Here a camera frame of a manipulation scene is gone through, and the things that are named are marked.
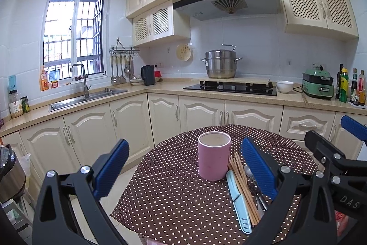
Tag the green bottle yellow cap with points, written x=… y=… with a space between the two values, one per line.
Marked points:
x=344 y=88

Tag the wall utensil rack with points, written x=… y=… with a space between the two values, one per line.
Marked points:
x=124 y=49

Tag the small red yellow box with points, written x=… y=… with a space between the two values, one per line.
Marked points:
x=54 y=84

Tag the barred window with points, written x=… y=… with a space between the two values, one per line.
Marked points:
x=76 y=32

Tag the wide lattice door cabinet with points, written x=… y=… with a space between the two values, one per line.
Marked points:
x=315 y=6

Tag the beige stone countertop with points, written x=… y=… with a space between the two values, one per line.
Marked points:
x=172 y=88

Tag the round trivet on wall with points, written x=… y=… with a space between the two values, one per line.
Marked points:
x=184 y=52

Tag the teal carton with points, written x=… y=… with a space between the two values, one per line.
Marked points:
x=12 y=83

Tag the steel steamer pot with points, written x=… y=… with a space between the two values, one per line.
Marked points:
x=220 y=64

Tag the steel sink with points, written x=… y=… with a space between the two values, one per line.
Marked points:
x=86 y=100

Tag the wooden board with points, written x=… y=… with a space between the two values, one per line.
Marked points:
x=258 y=80

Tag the orange dish soap bottle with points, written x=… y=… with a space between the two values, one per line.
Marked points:
x=44 y=81

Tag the pink cup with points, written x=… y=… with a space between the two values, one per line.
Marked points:
x=213 y=159

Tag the white bowl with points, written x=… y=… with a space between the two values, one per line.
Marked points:
x=284 y=86

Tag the black gas hob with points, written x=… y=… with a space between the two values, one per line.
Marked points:
x=229 y=88

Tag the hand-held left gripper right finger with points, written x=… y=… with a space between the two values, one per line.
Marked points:
x=259 y=170

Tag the black kettle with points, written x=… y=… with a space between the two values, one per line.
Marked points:
x=148 y=75

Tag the white wall socket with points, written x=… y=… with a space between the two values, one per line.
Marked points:
x=158 y=64

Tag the steel faucet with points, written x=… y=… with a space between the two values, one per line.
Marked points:
x=85 y=87

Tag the wall socket with plugs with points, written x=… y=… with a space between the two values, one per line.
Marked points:
x=318 y=66

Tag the steel spatula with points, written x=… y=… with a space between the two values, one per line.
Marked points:
x=117 y=78

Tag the steel skimmer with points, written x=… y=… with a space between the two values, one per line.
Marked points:
x=128 y=68

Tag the brown polka dot tablecloth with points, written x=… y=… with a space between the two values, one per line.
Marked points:
x=177 y=190

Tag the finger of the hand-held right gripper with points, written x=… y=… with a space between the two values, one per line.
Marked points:
x=318 y=144
x=354 y=128

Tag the cream lower cabinets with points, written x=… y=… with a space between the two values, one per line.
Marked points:
x=86 y=136

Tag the small green jar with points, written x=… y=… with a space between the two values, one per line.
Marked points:
x=25 y=105

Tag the green electric cooker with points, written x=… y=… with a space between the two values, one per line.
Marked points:
x=318 y=87

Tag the dark glass bottle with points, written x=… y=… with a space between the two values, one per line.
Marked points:
x=339 y=81

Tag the white plastic bag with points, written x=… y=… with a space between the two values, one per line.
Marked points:
x=25 y=167

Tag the steel spoon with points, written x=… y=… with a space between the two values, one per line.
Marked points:
x=248 y=171
x=253 y=187

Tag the steel slotted turner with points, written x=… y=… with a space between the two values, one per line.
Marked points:
x=123 y=79

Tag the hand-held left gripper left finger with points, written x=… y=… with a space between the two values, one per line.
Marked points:
x=111 y=167

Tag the steel ladle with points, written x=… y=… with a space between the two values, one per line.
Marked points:
x=113 y=79

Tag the dark sauce bottle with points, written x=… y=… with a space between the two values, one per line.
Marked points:
x=354 y=84

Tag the small lattice door cabinet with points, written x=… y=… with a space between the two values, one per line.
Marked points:
x=160 y=22

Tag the rice cooker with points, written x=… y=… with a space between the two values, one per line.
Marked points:
x=10 y=173

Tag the bundle of wooden chopsticks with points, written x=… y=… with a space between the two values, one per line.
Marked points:
x=244 y=189

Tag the red plastic container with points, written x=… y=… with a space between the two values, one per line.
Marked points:
x=341 y=223

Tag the light blue sheathed knife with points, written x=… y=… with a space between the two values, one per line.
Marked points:
x=239 y=204

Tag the clear jar with label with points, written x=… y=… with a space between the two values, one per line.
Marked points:
x=15 y=107

